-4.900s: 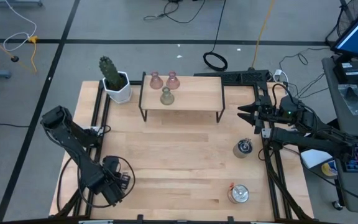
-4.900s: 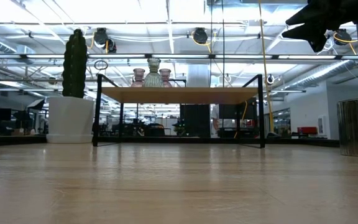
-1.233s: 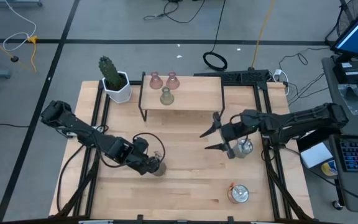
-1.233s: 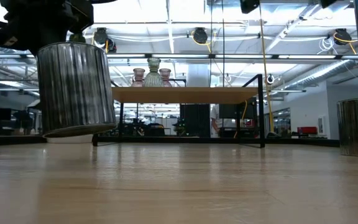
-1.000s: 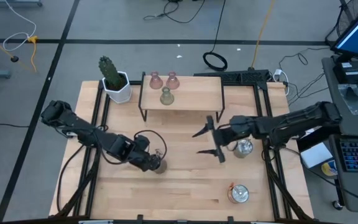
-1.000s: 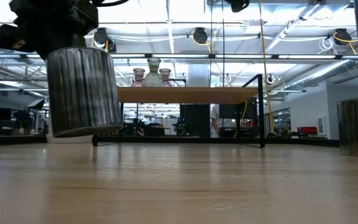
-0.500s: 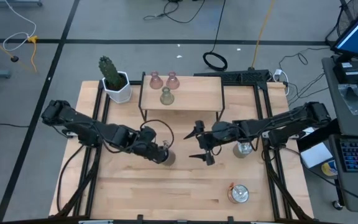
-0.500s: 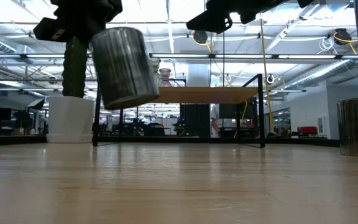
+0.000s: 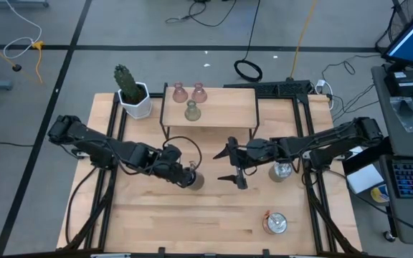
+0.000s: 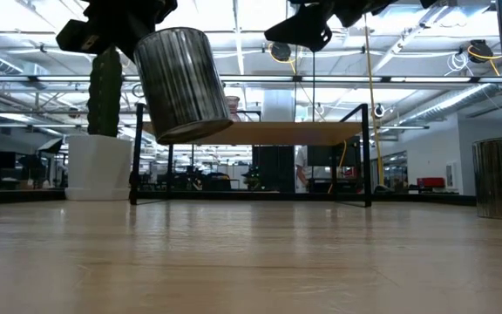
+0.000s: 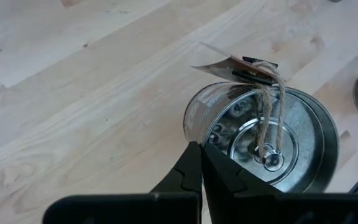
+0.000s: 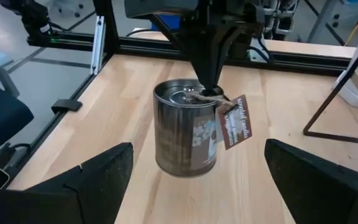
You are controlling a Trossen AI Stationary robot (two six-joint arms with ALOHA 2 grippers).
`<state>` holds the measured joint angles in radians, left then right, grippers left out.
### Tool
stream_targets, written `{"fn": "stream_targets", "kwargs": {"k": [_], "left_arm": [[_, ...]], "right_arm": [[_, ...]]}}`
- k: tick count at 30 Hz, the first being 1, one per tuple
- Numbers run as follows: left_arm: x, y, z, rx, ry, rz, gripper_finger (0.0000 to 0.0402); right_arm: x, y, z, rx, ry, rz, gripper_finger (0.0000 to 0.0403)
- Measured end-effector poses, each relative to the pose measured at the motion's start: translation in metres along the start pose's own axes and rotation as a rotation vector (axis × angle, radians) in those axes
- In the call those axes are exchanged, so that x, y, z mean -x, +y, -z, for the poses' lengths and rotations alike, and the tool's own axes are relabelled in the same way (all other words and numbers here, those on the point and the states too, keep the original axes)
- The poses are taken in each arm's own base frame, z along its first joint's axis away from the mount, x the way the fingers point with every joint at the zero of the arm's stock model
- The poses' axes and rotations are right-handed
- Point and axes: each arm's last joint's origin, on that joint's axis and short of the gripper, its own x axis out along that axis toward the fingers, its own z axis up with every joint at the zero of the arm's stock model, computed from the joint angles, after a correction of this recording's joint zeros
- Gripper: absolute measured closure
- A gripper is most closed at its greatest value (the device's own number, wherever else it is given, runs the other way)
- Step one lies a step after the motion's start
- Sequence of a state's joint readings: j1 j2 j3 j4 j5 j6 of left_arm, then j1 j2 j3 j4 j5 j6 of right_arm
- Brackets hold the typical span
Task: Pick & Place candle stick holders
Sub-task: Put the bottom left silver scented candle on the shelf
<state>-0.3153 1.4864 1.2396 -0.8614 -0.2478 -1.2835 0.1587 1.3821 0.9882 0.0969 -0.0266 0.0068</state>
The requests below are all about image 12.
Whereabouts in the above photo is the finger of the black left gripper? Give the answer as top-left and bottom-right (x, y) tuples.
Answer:
(180, 27), (226, 91)
(218, 26), (244, 90)

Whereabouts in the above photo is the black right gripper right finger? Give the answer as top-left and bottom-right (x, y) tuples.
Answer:
(264, 138), (358, 224)

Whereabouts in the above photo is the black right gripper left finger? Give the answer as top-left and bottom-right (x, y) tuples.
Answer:
(26, 142), (134, 224)

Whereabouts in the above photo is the brown scented candle tag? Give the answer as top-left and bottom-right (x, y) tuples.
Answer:
(215, 94), (254, 151)

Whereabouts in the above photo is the silver candle tin floral label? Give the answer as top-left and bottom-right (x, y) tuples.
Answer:
(152, 78), (225, 179)

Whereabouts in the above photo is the wooden shelf riser black frame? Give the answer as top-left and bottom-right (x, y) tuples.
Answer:
(302, 45), (358, 147)

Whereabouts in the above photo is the black aluminium table frame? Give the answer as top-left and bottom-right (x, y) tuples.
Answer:
(0, 0), (354, 190)

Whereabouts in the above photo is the black frame clip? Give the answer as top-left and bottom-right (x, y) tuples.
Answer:
(51, 98), (83, 114)

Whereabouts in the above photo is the silver aluminium bracket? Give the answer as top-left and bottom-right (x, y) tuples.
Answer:
(89, 15), (106, 76)

